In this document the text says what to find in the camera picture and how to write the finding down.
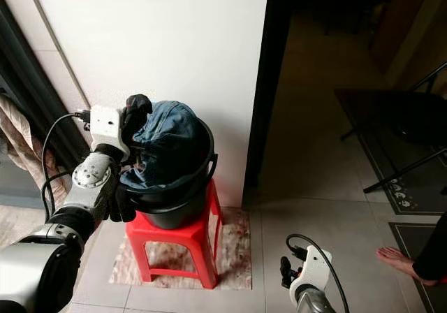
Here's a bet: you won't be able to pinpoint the black door frame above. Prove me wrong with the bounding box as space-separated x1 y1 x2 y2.
243 0 294 191

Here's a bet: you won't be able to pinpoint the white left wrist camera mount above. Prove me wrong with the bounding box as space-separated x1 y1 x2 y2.
89 105 131 161

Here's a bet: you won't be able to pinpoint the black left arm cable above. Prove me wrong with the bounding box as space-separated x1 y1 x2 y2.
40 110 91 223

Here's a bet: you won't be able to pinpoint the brown wooden door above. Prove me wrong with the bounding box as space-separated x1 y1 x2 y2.
370 0 447 83

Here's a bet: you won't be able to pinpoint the plain dark doormat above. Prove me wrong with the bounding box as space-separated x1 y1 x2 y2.
389 221 447 313

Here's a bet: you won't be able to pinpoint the beige hanging towel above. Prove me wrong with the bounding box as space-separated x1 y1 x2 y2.
0 93 67 205

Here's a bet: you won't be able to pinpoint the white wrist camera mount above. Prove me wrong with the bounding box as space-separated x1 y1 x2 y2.
89 105 131 161
293 247 332 303

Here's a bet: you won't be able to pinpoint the red plastic stool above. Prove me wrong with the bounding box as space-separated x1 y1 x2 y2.
126 180 224 289

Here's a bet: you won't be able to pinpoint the bare person foot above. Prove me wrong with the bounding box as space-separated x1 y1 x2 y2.
376 247 437 286

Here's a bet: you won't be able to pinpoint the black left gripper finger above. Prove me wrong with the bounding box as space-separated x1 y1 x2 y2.
123 94 154 133

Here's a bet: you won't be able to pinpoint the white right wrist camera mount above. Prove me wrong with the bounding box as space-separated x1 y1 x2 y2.
293 247 332 303

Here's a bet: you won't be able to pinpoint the black plastic bucket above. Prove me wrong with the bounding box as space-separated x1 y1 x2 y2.
117 117 219 230

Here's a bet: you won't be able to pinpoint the dark rug with white pattern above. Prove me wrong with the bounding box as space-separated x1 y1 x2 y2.
356 131 447 216

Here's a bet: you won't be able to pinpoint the person leg in black trousers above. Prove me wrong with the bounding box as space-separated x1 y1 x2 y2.
412 212 447 286

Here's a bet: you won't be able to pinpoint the dark sliding window frame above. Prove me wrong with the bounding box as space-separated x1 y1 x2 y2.
0 0 91 209

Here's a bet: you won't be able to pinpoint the blue denim jeans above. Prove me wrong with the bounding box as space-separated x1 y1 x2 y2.
120 100 207 191

